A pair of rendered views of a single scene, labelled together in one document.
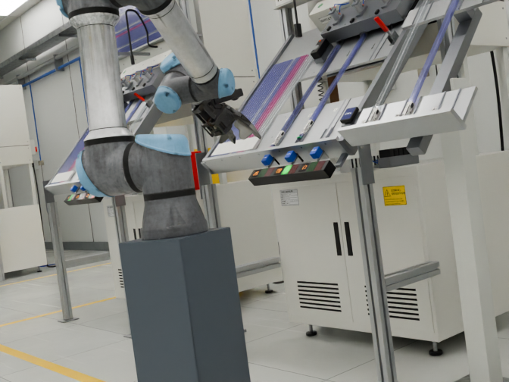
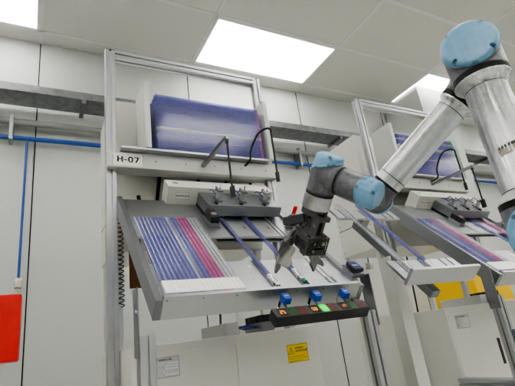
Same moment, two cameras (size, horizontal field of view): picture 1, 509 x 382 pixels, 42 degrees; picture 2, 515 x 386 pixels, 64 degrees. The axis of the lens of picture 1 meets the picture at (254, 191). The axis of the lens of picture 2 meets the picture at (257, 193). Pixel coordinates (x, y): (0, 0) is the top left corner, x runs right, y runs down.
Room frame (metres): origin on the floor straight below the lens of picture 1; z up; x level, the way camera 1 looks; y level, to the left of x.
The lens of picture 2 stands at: (1.93, 1.19, 0.60)
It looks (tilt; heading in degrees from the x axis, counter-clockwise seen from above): 19 degrees up; 280
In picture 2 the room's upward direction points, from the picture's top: 8 degrees counter-clockwise
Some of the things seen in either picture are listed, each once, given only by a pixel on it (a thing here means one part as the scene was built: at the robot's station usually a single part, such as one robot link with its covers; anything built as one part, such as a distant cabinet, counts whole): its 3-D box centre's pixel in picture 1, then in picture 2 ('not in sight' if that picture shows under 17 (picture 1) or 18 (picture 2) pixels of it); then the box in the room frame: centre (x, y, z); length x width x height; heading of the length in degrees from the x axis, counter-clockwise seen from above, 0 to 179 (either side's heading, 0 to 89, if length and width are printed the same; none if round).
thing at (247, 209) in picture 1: (156, 186); not in sight; (3.53, 0.51, 0.66); 1.01 x 0.73 x 1.31; 129
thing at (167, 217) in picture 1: (172, 212); not in sight; (1.49, 0.19, 0.60); 0.15 x 0.15 x 0.10
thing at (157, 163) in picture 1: (162, 161); not in sight; (1.49, 0.20, 0.72); 0.13 x 0.12 x 0.14; 69
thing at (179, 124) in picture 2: not in sight; (207, 134); (2.41, -0.48, 1.52); 0.51 x 0.13 x 0.27; 39
